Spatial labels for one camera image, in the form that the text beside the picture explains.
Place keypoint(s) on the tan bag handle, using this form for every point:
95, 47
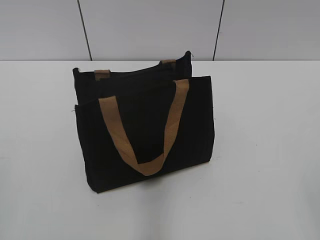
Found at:
144, 125
106, 73

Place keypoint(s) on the tan rear bag handle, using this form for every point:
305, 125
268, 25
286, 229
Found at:
106, 73

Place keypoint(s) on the black canvas tote bag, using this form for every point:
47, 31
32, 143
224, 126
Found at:
104, 168

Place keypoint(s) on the tan front bag handle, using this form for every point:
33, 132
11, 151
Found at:
144, 125

